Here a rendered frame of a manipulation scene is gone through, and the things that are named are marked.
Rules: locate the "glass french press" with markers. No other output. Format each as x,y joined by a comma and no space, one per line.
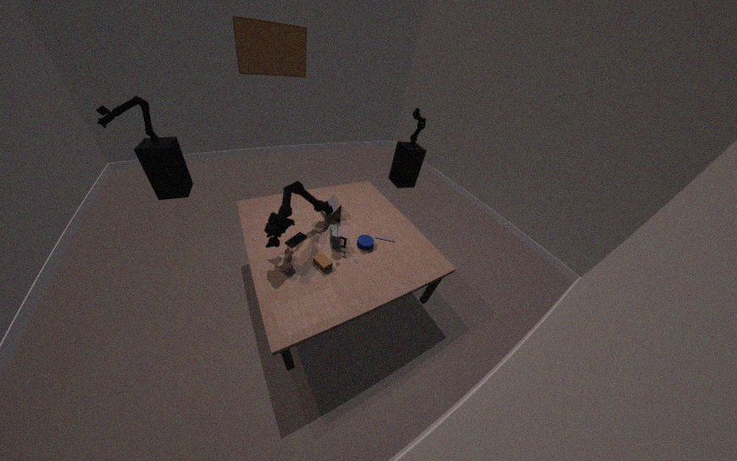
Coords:
336,239

